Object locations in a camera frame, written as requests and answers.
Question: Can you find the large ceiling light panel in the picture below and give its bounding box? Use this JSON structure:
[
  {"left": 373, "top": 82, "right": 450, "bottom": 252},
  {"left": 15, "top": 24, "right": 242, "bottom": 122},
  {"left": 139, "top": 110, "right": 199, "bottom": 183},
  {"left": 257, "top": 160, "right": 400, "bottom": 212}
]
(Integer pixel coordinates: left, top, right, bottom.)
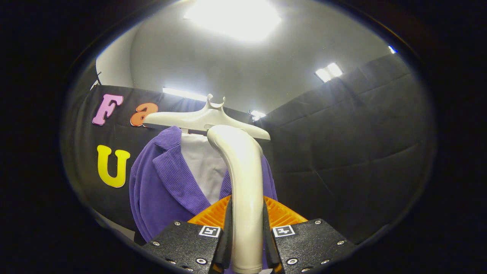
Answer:
[{"left": 183, "top": 0, "right": 282, "bottom": 42}]

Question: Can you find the purple corduroy jacket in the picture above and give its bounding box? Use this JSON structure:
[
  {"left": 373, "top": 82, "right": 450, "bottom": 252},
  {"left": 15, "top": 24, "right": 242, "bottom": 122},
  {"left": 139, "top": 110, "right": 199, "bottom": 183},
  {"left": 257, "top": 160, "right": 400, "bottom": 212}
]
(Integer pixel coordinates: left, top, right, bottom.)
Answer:
[{"left": 129, "top": 126, "right": 278, "bottom": 244}]

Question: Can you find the white shirt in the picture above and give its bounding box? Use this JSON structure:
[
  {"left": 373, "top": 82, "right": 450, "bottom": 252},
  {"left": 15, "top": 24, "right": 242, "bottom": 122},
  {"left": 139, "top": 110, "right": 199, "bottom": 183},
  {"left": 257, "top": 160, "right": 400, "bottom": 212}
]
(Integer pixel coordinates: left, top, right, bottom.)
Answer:
[{"left": 180, "top": 132, "right": 229, "bottom": 205}]

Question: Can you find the long ceiling light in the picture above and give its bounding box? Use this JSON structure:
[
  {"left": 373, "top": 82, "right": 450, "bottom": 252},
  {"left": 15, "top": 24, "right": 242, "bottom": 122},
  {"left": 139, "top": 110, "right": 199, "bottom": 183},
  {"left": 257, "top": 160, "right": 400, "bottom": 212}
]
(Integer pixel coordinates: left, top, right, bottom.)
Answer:
[{"left": 162, "top": 87, "right": 208, "bottom": 102}]

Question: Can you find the double ceiling light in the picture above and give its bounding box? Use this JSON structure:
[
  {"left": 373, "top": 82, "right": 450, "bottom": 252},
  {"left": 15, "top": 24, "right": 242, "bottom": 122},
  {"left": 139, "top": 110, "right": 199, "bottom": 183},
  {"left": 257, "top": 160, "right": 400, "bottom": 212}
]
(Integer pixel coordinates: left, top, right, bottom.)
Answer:
[{"left": 314, "top": 62, "right": 344, "bottom": 83}]

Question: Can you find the white garment steamer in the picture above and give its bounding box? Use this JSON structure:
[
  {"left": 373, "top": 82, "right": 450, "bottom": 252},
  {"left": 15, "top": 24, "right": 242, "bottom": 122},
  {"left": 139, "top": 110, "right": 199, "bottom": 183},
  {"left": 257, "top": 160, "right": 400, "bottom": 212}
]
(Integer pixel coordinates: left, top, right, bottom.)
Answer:
[{"left": 207, "top": 125, "right": 264, "bottom": 274}]

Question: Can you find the plain black curtain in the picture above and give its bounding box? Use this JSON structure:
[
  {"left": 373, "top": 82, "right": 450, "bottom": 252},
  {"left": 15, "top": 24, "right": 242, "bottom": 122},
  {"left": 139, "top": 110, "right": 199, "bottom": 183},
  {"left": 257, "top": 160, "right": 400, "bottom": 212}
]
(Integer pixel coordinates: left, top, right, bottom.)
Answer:
[{"left": 253, "top": 53, "right": 436, "bottom": 244}]

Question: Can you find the white clothes hanger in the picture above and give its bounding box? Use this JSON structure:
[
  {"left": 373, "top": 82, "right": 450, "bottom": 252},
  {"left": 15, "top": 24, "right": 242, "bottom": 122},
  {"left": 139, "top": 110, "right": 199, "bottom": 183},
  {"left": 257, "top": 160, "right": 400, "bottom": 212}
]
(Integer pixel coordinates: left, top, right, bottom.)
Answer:
[{"left": 142, "top": 94, "right": 271, "bottom": 141}]

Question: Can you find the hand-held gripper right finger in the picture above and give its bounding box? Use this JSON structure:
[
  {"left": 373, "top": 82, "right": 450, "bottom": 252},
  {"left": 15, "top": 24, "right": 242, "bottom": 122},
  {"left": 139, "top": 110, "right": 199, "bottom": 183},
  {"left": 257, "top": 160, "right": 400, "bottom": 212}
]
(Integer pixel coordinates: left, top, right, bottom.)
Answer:
[{"left": 263, "top": 195, "right": 358, "bottom": 274}]

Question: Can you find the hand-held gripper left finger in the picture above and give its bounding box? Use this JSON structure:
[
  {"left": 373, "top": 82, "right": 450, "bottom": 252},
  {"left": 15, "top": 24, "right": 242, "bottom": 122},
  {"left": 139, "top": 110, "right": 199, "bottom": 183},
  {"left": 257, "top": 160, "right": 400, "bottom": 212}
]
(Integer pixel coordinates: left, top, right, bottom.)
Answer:
[{"left": 139, "top": 194, "right": 233, "bottom": 274}]

